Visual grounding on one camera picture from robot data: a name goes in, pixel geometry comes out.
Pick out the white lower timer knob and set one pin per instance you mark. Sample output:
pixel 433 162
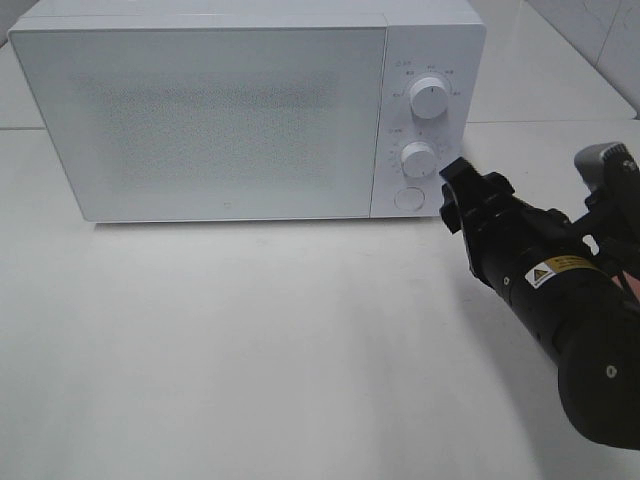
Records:
pixel 418 159

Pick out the pink round plate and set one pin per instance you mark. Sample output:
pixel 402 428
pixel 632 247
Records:
pixel 628 283

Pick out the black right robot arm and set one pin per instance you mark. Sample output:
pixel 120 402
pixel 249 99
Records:
pixel 594 343

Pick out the white round door button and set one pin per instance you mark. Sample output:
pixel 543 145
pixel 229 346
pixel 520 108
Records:
pixel 410 199

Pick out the white microwave oven body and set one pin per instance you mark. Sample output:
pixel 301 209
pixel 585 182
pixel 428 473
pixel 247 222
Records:
pixel 422 38

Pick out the white microwave door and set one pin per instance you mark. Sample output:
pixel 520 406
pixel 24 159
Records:
pixel 210 125

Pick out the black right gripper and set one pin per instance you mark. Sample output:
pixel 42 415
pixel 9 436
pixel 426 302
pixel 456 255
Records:
pixel 525 254

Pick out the white upper power knob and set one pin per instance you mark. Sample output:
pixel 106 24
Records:
pixel 429 97

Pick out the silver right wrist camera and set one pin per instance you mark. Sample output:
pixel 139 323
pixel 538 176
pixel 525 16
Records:
pixel 590 162

